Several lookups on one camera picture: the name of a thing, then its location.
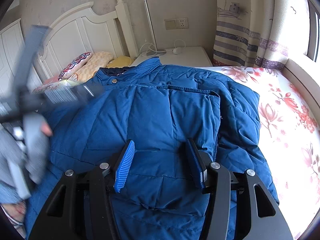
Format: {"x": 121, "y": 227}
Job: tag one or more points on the white desk lamp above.
{"x": 153, "y": 49}

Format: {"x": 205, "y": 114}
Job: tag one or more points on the patterned window curtain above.
{"x": 260, "y": 33}

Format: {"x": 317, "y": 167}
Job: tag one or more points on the beige checkered pillow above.
{"x": 88, "y": 70}

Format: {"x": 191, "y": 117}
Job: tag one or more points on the white wooden headboard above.
{"x": 81, "y": 30}

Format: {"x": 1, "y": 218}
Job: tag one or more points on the person's left hand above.
{"x": 45, "y": 129}

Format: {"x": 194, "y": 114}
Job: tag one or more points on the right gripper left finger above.
{"x": 79, "y": 207}

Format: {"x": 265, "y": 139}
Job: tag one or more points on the floral bed quilt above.
{"x": 289, "y": 140}

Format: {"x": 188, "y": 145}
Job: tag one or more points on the yellow pillow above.
{"x": 120, "y": 62}

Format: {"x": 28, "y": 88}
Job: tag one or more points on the blue puffer jacket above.
{"x": 158, "y": 107}

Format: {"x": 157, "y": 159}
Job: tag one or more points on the wall socket plate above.
{"x": 176, "y": 23}

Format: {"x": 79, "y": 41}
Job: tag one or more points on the white nightstand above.
{"x": 188, "y": 56}

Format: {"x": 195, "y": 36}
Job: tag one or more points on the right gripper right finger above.
{"x": 238, "y": 199}

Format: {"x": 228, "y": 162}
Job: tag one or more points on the colourful patterned pillow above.
{"x": 75, "y": 65}

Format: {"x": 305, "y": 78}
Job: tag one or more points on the white wardrobe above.
{"x": 12, "y": 44}

